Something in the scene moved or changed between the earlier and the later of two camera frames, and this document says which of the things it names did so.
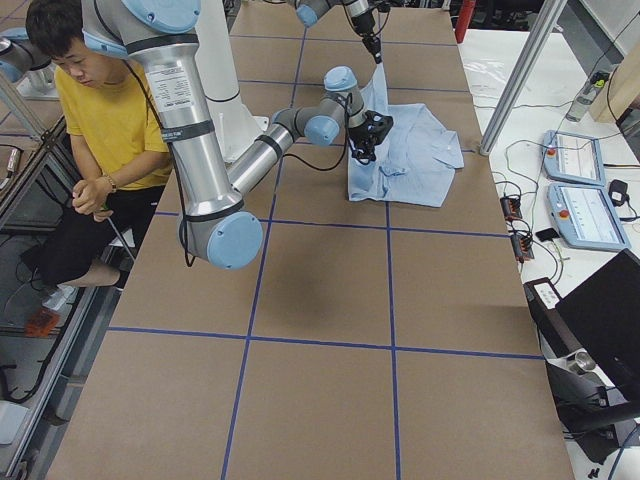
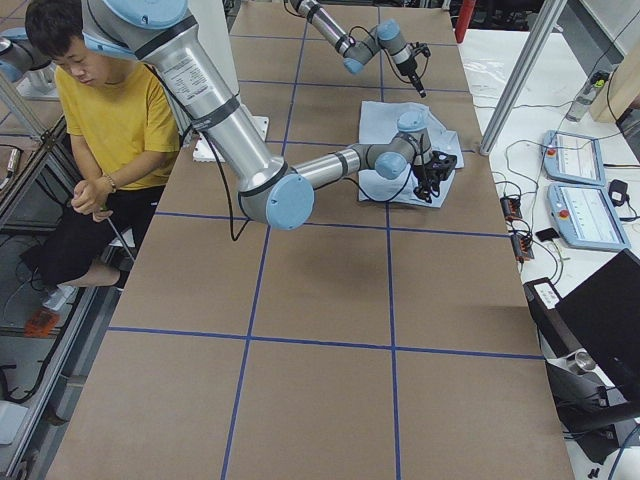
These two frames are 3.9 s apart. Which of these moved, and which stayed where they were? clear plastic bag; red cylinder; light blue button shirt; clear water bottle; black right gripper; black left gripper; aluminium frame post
Moved: light blue button shirt; black right gripper; black left gripper
Stayed: aluminium frame post; clear plastic bag; red cylinder; clear water bottle
